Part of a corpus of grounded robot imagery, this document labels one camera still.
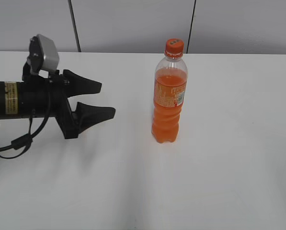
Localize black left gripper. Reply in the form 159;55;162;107
20;63;116;139

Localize orange soda plastic bottle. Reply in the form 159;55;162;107
151;38;189;144

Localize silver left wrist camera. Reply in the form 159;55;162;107
27;34;59;75

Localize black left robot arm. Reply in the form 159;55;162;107
0;64;116;139

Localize black camera cable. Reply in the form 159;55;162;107
0;79;53;159

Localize orange bottle cap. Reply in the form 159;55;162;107
164;38;184;58

